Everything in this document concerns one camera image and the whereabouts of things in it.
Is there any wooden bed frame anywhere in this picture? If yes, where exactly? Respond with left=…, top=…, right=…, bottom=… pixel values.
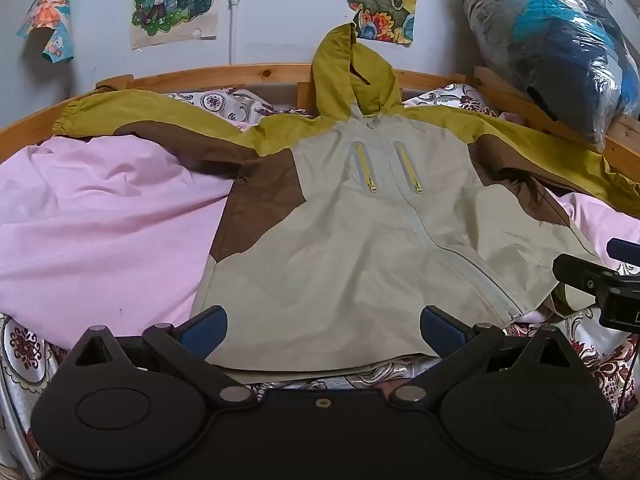
left=0, top=62, right=640, bottom=171

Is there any white wall pipe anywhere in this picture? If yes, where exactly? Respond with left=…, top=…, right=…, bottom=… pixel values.
left=227, top=0, right=241, bottom=67

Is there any olive beige brown hooded jacket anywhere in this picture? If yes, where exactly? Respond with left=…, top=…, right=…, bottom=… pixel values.
left=52, top=22, right=640, bottom=373

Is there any floral patterned bedspread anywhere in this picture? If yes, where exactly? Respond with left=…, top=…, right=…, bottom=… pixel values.
left=0, top=82, right=640, bottom=480

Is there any pink bed sheet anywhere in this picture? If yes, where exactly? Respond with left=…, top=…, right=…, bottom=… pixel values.
left=0, top=135, right=640, bottom=351

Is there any blond figure green wall poster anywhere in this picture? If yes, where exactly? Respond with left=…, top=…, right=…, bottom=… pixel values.
left=131, top=0, right=221, bottom=51

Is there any orange-haired figure wall poster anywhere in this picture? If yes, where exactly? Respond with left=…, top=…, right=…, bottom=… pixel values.
left=16, top=0, right=76, bottom=64

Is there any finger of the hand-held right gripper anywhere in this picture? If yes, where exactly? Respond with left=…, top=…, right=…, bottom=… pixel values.
left=552, top=254, right=621, bottom=292
left=606, top=238, right=640, bottom=262

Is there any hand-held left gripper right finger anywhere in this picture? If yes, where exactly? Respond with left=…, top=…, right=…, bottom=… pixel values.
left=389, top=305, right=572, bottom=407

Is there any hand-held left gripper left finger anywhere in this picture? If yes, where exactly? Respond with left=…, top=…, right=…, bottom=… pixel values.
left=74, top=305, right=256, bottom=408

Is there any clear plastic bag of clothes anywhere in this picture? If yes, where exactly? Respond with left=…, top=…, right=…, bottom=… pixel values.
left=461, top=0, right=640, bottom=153

